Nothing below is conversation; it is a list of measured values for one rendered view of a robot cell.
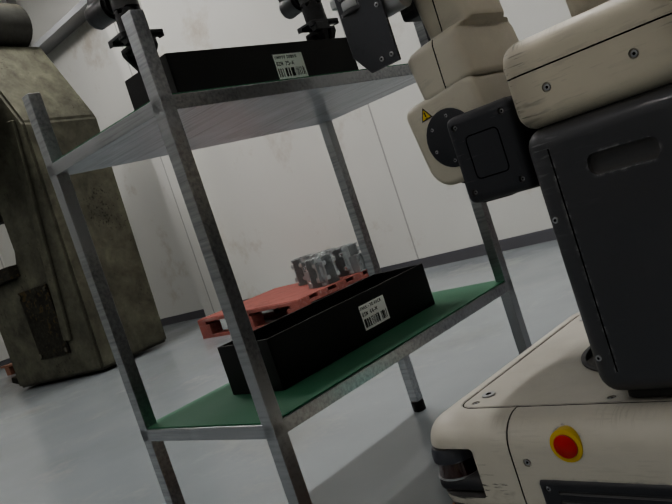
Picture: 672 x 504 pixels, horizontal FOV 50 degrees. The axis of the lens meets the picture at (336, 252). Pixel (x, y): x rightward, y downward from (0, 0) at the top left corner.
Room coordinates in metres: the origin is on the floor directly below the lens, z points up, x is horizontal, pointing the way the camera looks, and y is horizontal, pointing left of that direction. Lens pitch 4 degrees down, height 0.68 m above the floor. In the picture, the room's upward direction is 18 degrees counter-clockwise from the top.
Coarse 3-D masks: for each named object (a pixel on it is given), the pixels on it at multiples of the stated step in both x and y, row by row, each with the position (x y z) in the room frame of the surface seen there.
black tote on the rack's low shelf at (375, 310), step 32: (352, 288) 1.92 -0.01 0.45; (384, 288) 1.76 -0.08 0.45; (416, 288) 1.85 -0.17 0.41; (288, 320) 1.74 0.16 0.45; (320, 320) 1.59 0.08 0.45; (352, 320) 1.66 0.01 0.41; (384, 320) 1.73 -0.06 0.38; (224, 352) 1.58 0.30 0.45; (288, 352) 1.50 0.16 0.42; (320, 352) 1.57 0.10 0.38; (288, 384) 1.48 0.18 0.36
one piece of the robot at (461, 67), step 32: (416, 0) 1.33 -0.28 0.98; (448, 0) 1.28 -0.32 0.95; (480, 0) 1.30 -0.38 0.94; (448, 32) 1.25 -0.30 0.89; (480, 32) 1.30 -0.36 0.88; (512, 32) 1.37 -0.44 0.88; (416, 64) 1.30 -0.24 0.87; (448, 64) 1.26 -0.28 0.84; (480, 64) 1.26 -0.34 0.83; (448, 96) 1.27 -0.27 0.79; (480, 96) 1.24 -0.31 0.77; (416, 128) 1.33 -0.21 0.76; (448, 160) 1.30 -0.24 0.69
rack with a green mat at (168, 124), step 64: (128, 128) 1.34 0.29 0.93; (192, 128) 1.52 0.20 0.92; (256, 128) 1.84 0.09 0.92; (320, 128) 2.20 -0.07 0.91; (64, 192) 1.55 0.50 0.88; (192, 192) 1.26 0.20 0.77; (448, 320) 1.68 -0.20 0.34; (512, 320) 1.90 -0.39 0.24; (128, 384) 1.55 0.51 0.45; (256, 384) 1.26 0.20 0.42; (320, 384) 1.42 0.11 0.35
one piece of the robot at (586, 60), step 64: (640, 0) 0.88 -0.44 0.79; (512, 64) 1.01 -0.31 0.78; (576, 64) 0.94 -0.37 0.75; (640, 64) 0.89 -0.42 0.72; (576, 128) 0.97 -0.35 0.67; (640, 128) 0.91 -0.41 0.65; (576, 192) 0.98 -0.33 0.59; (640, 192) 0.92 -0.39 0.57; (576, 256) 1.00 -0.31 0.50; (640, 256) 0.94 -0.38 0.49; (640, 320) 0.96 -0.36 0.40; (640, 384) 0.98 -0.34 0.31
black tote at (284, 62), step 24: (240, 48) 1.64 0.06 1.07; (264, 48) 1.69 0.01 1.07; (288, 48) 1.74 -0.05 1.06; (312, 48) 1.80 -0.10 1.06; (336, 48) 1.86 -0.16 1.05; (168, 72) 1.51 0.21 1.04; (192, 72) 1.54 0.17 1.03; (216, 72) 1.58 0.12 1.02; (240, 72) 1.62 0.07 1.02; (264, 72) 1.67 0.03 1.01; (288, 72) 1.73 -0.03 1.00; (312, 72) 1.78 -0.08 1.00; (144, 96) 1.58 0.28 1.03
